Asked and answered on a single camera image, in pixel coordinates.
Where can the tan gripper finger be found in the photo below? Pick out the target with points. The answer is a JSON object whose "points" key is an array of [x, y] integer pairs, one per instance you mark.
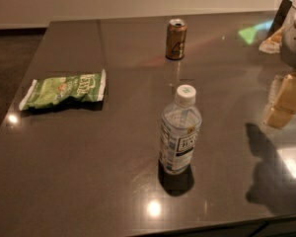
{"points": [[272, 44], [281, 107]]}

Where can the clear plastic water bottle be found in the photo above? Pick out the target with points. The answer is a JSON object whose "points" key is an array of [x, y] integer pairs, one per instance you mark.
{"points": [[180, 125]]}

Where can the brown soda can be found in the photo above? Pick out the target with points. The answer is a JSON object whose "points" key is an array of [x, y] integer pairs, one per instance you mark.
{"points": [[175, 41]]}

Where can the green chip bag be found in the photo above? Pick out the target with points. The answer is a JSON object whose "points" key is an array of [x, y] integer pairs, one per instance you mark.
{"points": [[50, 92]]}

